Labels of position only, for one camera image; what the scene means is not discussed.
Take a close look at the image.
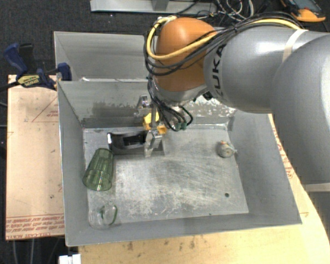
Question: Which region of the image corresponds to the black box-shaped tool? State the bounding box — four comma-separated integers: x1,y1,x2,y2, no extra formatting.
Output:
107,130,166,157

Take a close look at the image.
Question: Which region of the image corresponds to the green clear plastic cup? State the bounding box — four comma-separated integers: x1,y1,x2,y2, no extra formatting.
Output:
82,147,114,193

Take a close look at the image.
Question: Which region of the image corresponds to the yellow toy block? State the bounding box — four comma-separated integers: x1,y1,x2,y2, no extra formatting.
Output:
142,112,167,135

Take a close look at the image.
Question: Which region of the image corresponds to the grey metal bin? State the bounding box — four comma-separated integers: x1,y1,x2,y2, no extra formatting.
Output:
53,31,303,248

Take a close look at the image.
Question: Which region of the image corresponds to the clear glass with green rim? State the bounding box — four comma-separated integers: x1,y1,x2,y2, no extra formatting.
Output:
88,203,118,229

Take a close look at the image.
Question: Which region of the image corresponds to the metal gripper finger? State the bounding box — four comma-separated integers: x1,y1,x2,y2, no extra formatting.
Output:
134,94,150,118
144,130,163,158

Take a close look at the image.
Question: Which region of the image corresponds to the small grey round toy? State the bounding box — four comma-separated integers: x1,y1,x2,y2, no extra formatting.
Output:
216,140,238,159

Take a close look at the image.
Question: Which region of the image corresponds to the brown cardboard board red print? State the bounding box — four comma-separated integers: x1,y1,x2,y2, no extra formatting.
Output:
5,74,311,241

